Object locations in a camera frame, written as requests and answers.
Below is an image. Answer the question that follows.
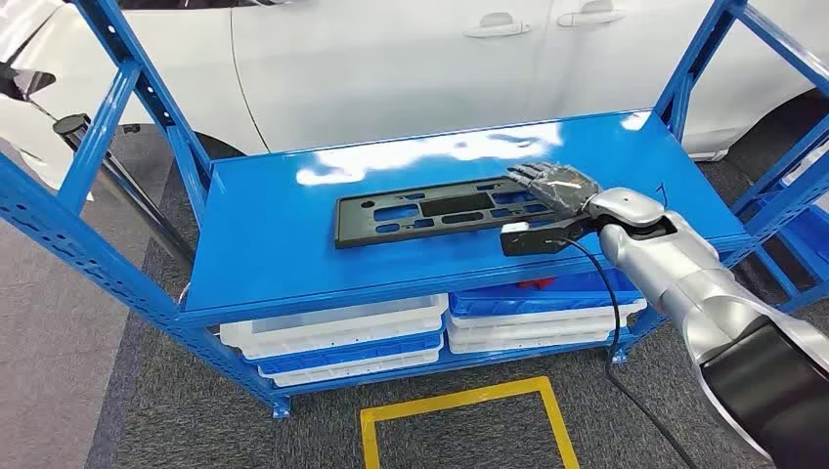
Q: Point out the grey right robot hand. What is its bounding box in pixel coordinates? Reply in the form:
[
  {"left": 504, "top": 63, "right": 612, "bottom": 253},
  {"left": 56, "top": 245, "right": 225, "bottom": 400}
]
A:
[{"left": 505, "top": 161, "right": 603, "bottom": 219}]

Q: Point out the black plastic panel part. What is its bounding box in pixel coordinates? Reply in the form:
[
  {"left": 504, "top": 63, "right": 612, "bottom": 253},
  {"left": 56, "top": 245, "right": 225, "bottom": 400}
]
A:
[{"left": 333, "top": 176, "right": 565, "bottom": 250}]

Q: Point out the blue metal shelf rack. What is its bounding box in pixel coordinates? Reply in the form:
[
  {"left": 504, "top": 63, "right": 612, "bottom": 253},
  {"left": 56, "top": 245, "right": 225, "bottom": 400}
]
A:
[{"left": 0, "top": 0, "right": 829, "bottom": 421}]

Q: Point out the blue plastic bin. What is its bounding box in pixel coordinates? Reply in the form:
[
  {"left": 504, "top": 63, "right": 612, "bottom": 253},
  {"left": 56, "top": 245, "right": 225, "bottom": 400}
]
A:
[{"left": 451, "top": 268, "right": 642, "bottom": 319}]

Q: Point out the white flat plastic tray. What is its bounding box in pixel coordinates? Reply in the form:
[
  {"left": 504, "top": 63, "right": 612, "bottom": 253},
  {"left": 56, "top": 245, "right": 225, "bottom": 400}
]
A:
[
  {"left": 448, "top": 333, "right": 613, "bottom": 356},
  {"left": 447, "top": 317, "right": 627, "bottom": 344},
  {"left": 262, "top": 349, "right": 444, "bottom": 388},
  {"left": 448, "top": 298, "right": 647, "bottom": 329}
]

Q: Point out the white car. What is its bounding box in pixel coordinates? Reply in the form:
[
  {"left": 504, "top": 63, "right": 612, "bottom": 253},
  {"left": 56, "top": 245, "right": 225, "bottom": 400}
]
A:
[{"left": 0, "top": 0, "right": 829, "bottom": 195}]

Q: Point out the yellow floor tape square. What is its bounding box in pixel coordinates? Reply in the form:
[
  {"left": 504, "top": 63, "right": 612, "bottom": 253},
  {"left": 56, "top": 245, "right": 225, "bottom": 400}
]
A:
[{"left": 360, "top": 376, "right": 581, "bottom": 469}]

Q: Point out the large white plastic tray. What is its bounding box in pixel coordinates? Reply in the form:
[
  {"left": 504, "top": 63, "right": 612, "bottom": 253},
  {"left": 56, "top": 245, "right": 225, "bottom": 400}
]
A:
[{"left": 220, "top": 294, "right": 450, "bottom": 361}]

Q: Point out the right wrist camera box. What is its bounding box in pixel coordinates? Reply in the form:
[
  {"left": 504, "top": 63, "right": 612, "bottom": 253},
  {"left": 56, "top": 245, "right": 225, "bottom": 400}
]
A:
[{"left": 500, "top": 222, "right": 571, "bottom": 257}]

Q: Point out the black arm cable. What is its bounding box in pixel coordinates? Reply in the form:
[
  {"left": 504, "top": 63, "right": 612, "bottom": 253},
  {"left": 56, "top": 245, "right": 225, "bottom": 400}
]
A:
[{"left": 550, "top": 235, "right": 701, "bottom": 469}]

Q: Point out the blue wheeled cart frame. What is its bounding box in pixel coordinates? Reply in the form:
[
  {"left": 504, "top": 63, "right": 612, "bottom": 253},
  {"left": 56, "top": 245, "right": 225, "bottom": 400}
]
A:
[{"left": 738, "top": 188, "right": 829, "bottom": 316}]

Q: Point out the stanchion post with chrome base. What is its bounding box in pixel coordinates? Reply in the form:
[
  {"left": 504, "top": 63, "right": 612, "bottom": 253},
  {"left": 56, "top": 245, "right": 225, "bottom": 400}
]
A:
[{"left": 53, "top": 112, "right": 198, "bottom": 267}]

